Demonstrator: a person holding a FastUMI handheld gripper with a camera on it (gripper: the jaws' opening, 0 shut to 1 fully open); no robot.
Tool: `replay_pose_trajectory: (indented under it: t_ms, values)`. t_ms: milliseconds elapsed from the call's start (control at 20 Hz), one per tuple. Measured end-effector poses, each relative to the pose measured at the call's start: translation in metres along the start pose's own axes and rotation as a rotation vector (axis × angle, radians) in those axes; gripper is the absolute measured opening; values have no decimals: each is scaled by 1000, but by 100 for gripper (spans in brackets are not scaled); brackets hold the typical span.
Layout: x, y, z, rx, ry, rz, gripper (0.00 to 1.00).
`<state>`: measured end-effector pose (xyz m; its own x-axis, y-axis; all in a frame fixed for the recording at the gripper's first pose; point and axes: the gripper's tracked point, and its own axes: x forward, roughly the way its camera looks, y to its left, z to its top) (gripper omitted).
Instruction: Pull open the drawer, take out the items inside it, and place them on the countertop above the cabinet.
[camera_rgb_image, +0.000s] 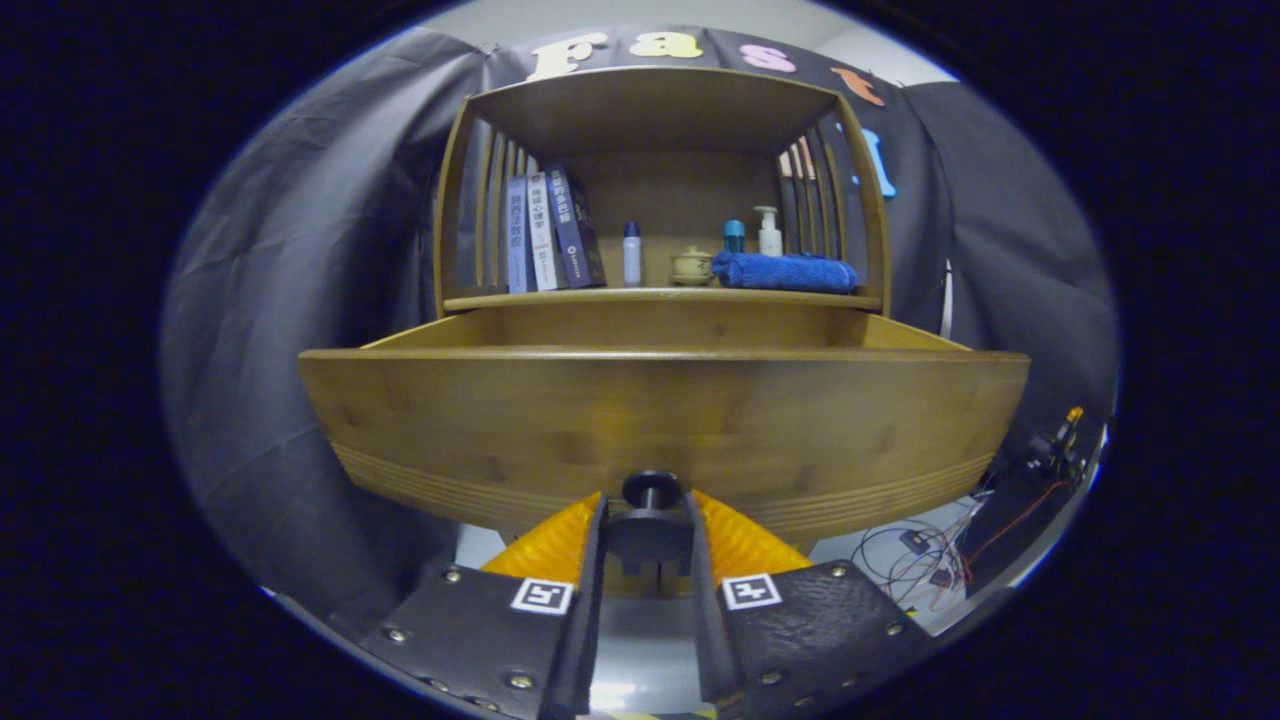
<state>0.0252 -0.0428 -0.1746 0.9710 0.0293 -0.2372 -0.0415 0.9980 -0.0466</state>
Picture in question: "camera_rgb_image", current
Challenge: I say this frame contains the white book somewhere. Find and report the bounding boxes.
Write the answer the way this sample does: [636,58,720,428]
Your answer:
[527,171,561,292]

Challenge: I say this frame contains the light blue book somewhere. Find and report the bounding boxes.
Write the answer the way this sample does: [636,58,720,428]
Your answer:
[505,176,536,294]

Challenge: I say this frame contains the blue folded towel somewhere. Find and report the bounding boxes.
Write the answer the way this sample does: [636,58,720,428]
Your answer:
[712,251,859,295]

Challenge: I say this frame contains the dark navy book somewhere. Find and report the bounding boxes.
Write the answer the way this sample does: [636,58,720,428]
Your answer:
[545,165,608,290]

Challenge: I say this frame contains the wooden cabinet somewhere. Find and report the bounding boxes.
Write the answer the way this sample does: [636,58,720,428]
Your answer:
[433,65,893,321]

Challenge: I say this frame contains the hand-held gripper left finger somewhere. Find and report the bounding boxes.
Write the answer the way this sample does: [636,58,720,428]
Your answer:
[360,492,609,720]

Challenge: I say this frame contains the wooden drawer with black knob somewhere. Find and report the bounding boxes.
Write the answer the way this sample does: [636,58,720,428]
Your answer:
[298,303,1031,579]

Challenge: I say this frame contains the tangle of cables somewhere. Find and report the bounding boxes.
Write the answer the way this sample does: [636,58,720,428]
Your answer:
[850,490,1001,611]

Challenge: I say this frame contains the black equipment with orange part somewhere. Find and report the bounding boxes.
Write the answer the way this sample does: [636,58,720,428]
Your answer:
[965,405,1101,591]

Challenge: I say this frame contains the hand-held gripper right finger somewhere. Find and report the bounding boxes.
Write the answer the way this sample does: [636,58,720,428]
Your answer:
[685,490,936,716]

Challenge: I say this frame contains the wooden countertop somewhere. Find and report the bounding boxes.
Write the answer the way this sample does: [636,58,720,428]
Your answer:
[445,287,881,311]

